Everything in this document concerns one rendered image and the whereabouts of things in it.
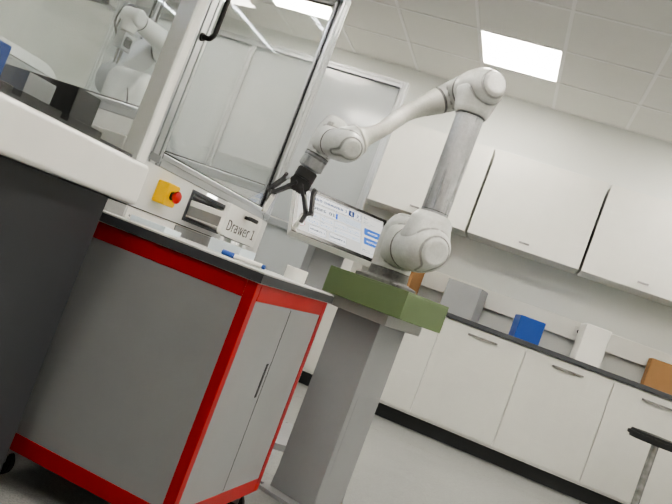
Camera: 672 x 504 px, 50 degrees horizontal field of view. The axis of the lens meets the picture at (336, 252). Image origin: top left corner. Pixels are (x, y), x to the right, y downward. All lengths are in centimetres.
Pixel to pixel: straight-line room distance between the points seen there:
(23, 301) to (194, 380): 44
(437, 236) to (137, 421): 115
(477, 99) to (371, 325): 88
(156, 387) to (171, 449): 16
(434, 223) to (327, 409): 78
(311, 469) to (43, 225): 141
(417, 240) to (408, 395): 303
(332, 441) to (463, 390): 278
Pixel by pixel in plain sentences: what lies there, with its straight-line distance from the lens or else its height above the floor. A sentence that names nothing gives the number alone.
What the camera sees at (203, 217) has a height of 85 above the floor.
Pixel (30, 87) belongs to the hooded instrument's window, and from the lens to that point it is 152.
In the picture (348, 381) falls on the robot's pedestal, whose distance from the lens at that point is 263.
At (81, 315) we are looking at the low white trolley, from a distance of 201.
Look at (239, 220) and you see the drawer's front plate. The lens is 257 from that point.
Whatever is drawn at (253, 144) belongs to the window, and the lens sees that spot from 288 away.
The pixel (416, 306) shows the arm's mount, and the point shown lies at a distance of 255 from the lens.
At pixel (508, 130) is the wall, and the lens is 631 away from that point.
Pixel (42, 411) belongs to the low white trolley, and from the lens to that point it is 207.
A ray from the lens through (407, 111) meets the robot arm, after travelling 267.
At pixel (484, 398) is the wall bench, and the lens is 534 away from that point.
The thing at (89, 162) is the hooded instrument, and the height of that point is 85.
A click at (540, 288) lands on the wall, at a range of 606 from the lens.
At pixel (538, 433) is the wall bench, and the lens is 537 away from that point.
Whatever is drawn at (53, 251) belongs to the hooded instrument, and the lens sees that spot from 179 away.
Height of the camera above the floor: 79
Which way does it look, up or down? 3 degrees up
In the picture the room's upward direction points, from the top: 21 degrees clockwise
